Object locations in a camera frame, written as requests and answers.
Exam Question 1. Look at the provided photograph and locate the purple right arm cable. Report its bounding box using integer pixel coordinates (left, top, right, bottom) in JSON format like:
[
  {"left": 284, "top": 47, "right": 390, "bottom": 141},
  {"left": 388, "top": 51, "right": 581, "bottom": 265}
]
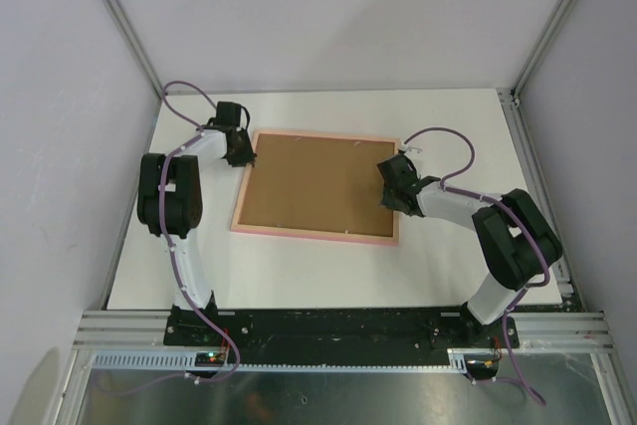
[{"left": 405, "top": 126, "right": 553, "bottom": 406}]

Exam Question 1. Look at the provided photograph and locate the aluminium corner post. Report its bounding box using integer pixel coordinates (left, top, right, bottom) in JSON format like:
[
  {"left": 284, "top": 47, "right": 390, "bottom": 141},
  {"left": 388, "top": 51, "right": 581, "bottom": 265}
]
[
  {"left": 510, "top": 0, "right": 578, "bottom": 99},
  {"left": 102, "top": 0, "right": 162, "bottom": 99}
]

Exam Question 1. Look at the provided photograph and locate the left aluminium corner post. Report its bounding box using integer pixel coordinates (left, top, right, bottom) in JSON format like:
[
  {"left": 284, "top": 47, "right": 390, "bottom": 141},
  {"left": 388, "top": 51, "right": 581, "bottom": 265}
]
[{"left": 102, "top": 0, "right": 162, "bottom": 99}]

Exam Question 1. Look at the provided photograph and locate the right aluminium corner post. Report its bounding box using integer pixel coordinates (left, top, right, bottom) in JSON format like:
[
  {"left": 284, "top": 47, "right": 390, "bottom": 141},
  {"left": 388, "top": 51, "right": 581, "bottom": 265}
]
[{"left": 510, "top": 0, "right": 578, "bottom": 99}]

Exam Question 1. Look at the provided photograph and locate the grey slotted cable duct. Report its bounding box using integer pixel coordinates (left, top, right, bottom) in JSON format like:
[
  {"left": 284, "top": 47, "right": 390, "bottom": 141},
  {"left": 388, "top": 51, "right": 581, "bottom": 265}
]
[{"left": 92, "top": 349, "right": 496, "bottom": 375}]

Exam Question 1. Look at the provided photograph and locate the aluminium front right rail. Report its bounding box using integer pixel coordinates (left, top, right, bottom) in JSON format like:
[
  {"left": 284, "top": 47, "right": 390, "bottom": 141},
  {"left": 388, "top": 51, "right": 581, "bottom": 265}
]
[{"left": 513, "top": 313, "right": 615, "bottom": 354}]

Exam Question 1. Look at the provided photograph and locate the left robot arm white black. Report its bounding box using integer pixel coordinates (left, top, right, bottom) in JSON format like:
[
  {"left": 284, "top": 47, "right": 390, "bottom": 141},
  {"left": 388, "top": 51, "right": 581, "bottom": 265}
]
[{"left": 136, "top": 102, "right": 257, "bottom": 345}]

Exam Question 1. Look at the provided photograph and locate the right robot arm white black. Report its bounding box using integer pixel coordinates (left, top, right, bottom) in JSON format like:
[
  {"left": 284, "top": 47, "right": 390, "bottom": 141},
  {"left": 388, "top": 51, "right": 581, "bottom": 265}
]
[{"left": 377, "top": 153, "right": 563, "bottom": 346}]

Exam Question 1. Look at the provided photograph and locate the brown cardboard backing board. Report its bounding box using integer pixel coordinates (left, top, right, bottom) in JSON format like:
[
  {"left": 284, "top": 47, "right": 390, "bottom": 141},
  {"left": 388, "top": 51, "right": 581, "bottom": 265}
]
[{"left": 237, "top": 132, "right": 397, "bottom": 238}]

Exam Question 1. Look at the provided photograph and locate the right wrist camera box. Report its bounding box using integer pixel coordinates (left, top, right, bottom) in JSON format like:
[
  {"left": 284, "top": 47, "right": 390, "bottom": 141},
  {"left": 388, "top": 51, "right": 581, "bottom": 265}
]
[{"left": 398, "top": 143, "right": 422, "bottom": 155}]

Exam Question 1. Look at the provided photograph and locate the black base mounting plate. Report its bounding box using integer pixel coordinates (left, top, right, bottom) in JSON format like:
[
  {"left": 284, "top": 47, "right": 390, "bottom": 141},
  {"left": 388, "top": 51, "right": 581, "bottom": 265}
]
[{"left": 163, "top": 307, "right": 520, "bottom": 365}]

